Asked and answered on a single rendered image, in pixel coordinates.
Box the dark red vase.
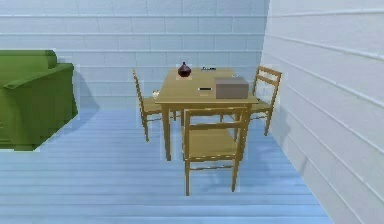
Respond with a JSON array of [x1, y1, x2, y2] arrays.
[[177, 61, 192, 78]]

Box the wooden chair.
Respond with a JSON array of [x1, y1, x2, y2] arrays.
[[219, 65, 283, 137], [182, 106, 249, 197], [131, 68, 183, 143]]

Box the green sofa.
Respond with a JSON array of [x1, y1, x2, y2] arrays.
[[0, 49, 79, 152]]

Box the wooden dining table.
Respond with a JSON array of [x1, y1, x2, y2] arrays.
[[154, 67, 259, 162]]

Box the grey-brown box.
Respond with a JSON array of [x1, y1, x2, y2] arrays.
[[214, 76, 250, 100]]

